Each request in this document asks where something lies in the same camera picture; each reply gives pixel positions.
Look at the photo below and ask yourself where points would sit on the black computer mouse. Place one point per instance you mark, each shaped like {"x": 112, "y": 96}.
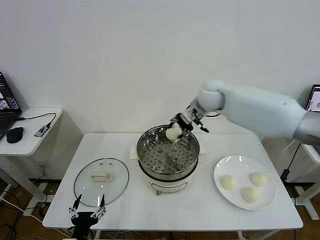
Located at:
{"x": 15, "y": 135}

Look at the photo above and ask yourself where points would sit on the cream electric cooking pot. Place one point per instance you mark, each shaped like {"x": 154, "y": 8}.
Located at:
{"x": 167, "y": 186}

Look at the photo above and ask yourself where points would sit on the grey open laptop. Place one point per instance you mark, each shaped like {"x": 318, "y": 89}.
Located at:
{"x": 313, "y": 97}

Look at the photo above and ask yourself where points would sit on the white steamed baozi bun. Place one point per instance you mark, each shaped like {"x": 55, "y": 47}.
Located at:
{"x": 228, "y": 182}
{"x": 258, "y": 179}
{"x": 249, "y": 194}
{"x": 172, "y": 133}

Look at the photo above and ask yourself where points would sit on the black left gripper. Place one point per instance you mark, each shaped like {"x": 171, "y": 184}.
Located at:
{"x": 81, "y": 220}

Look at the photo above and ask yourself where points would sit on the white wall socket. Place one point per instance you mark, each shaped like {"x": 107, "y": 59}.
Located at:
{"x": 43, "y": 165}

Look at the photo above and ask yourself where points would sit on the white side table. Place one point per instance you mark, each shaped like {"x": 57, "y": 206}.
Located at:
{"x": 306, "y": 200}
{"x": 32, "y": 147}

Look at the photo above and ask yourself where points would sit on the white round plate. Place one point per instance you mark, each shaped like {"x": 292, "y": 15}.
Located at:
{"x": 225, "y": 167}

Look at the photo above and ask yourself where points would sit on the silver usb hub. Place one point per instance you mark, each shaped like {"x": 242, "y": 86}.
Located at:
{"x": 41, "y": 130}

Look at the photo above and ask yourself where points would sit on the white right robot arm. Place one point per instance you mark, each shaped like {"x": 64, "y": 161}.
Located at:
{"x": 260, "y": 112}

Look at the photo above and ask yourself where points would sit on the stainless steel steamer basket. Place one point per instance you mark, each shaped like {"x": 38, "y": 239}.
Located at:
{"x": 160, "y": 160}

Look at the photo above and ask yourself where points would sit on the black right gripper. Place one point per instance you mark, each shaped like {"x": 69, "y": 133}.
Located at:
{"x": 186, "y": 125}

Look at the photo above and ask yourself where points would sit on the black open laptop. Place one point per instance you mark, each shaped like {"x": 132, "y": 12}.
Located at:
{"x": 7, "y": 100}

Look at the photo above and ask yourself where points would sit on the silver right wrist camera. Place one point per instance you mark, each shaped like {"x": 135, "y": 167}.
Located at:
{"x": 190, "y": 115}

